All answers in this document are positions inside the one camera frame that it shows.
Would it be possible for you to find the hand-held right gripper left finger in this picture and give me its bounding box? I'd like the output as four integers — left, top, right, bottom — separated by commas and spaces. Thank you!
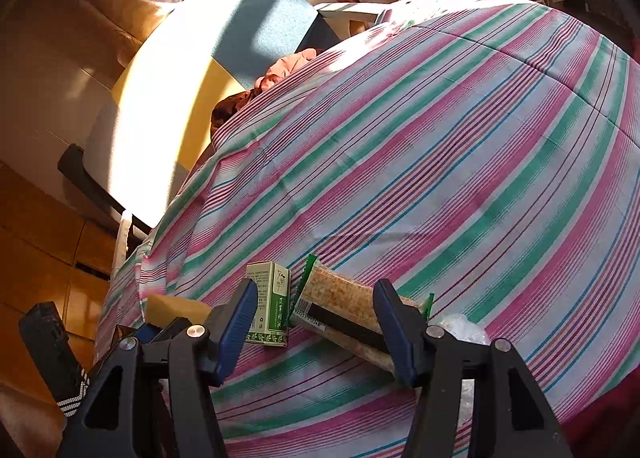
57, 278, 260, 458

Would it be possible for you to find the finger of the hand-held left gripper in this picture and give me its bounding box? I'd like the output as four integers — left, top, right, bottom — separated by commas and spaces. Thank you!
117, 317, 193, 354

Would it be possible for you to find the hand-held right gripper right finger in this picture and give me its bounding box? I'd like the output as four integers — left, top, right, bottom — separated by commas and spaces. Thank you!
372, 279, 573, 458

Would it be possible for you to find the yellow sponge block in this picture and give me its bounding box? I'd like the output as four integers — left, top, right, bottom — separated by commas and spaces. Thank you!
145, 294, 213, 331

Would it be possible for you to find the small green white box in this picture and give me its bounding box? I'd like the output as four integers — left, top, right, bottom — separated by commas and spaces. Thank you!
243, 261, 292, 349

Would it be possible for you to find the cracker packet with black strip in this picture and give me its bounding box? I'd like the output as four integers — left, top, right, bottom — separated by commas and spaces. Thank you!
289, 254, 435, 366

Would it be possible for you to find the clear plastic bag bundle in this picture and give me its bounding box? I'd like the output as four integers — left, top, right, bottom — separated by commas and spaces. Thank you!
430, 313, 493, 346

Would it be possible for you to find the wooden wardrobe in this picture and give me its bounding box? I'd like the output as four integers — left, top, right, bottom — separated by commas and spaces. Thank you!
0, 163, 131, 389

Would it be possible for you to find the striped bed sheet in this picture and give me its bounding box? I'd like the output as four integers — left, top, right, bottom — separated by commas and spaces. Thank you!
95, 0, 640, 458

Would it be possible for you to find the brown cloth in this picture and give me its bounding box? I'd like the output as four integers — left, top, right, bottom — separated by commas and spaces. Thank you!
211, 88, 261, 139

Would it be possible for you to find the red cloth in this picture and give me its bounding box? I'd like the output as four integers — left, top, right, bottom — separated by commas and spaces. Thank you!
565, 373, 640, 458

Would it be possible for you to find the pink cloth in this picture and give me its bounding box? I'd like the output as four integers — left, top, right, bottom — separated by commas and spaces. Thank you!
254, 48, 318, 91

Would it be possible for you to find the black bed frame bar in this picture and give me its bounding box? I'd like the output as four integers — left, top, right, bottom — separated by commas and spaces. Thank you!
57, 145, 126, 223

